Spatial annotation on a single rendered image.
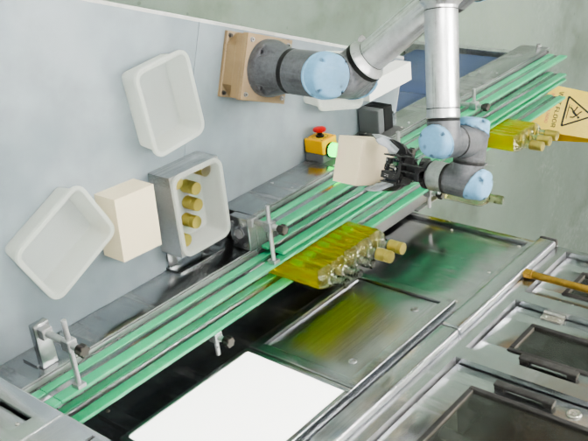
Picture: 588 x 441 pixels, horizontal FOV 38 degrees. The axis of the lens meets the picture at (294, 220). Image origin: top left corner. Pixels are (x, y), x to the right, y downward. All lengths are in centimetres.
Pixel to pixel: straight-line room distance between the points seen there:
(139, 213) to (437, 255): 102
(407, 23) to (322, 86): 26
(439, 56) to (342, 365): 78
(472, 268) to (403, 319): 39
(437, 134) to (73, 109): 82
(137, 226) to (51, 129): 31
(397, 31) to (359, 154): 32
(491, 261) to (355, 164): 64
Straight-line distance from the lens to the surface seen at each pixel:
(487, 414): 207
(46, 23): 197
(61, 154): 203
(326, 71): 216
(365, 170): 224
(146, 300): 218
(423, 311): 235
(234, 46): 230
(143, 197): 210
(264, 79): 225
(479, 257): 269
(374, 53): 223
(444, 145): 194
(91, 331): 210
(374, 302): 240
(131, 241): 210
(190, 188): 222
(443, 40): 198
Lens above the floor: 238
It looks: 38 degrees down
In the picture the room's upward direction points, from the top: 105 degrees clockwise
